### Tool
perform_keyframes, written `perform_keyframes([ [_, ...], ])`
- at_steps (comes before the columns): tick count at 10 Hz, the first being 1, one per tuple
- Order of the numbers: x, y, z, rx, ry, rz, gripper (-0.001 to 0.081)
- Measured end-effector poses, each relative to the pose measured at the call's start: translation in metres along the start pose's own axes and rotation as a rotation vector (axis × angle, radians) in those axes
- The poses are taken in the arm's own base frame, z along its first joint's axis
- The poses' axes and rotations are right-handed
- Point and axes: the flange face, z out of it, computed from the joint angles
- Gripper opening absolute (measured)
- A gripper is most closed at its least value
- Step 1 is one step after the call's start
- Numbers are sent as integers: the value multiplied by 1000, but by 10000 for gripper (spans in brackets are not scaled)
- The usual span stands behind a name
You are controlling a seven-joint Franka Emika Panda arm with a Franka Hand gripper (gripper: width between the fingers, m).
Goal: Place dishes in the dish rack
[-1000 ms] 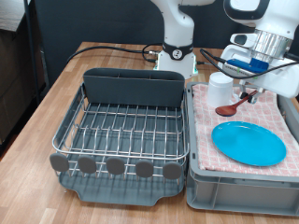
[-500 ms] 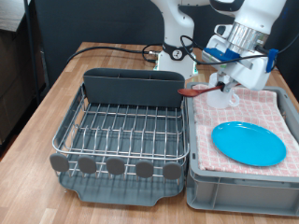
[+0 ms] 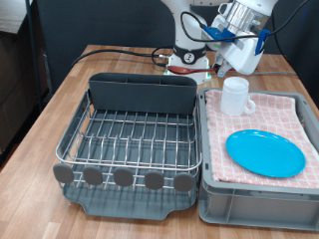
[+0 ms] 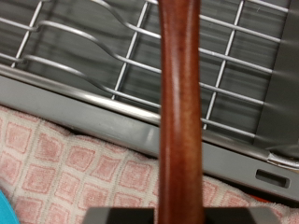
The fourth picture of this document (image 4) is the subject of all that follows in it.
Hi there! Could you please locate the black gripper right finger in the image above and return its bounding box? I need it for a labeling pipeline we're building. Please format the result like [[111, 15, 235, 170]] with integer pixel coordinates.
[[204, 207, 281, 224]]

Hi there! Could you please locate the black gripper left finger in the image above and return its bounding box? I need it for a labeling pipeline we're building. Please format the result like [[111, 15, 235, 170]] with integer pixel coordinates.
[[82, 207, 155, 224]]

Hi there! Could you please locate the grey dish rack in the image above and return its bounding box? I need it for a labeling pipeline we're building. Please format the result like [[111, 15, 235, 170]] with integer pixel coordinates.
[[0, 0, 291, 141]]

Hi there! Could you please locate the metal wire dish rack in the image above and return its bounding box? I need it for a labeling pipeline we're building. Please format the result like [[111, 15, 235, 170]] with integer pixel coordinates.
[[0, 0, 299, 171]]

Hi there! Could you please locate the pink checked towel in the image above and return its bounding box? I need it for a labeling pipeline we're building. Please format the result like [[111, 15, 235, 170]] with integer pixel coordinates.
[[0, 105, 299, 224]]

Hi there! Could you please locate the brown wooden spoon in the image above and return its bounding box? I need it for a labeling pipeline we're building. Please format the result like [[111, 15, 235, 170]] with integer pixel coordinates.
[[157, 0, 205, 224]]

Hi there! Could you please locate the grey plastic crate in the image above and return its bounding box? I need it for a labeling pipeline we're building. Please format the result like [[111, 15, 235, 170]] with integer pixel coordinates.
[[0, 74, 299, 203]]

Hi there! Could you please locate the blue plate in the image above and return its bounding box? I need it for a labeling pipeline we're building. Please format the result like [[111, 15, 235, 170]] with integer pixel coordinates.
[[0, 189, 21, 224]]

